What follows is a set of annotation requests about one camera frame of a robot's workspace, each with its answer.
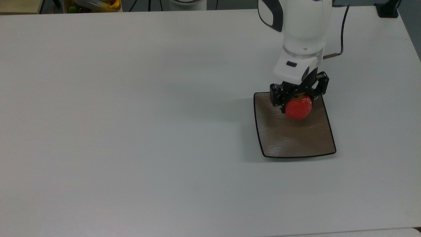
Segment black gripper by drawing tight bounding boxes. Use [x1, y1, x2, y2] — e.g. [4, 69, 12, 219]
[270, 72, 329, 114]

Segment red apple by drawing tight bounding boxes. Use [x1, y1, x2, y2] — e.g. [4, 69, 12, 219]
[285, 93, 313, 120]

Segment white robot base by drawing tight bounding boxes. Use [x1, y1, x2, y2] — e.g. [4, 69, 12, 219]
[169, 0, 208, 11]

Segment square brown ceramic plate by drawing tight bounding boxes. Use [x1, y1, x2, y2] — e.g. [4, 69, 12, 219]
[253, 92, 336, 159]

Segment black stand base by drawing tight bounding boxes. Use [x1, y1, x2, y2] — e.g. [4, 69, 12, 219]
[375, 0, 400, 18]

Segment yellow toy banana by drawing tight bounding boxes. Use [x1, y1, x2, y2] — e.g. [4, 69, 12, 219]
[98, 0, 122, 13]

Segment clear bin of toy fruit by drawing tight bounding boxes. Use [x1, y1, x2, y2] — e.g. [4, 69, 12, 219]
[62, 0, 123, 14]

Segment beige box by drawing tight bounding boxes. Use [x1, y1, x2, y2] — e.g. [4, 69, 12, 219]
[0, 0, 44, 14]

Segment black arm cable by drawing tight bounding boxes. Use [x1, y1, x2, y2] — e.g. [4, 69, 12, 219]
[323, 5, 350, 60]

